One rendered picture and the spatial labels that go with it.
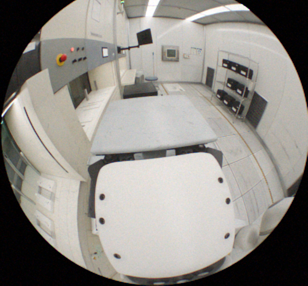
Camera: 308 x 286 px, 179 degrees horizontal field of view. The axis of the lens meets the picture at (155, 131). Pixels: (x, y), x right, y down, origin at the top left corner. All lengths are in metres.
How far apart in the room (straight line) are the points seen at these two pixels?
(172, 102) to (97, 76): 1.68
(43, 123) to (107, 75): 1.46
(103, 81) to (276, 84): 3.31
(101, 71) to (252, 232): 2.06
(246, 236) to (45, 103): 0.81
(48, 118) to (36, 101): 0.09
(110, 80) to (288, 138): 3.46
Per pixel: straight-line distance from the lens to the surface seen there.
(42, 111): 0.41
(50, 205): 0.72
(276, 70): 2.84
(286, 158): 2.79
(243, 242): 0.47
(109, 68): 1.72
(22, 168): 1.36
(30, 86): 0.39
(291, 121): 2.65
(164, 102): 0.15
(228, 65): 3.21
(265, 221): 0.39
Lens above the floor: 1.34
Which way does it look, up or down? 42 degrees down
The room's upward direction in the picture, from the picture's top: 1 degrees counter-clockwise
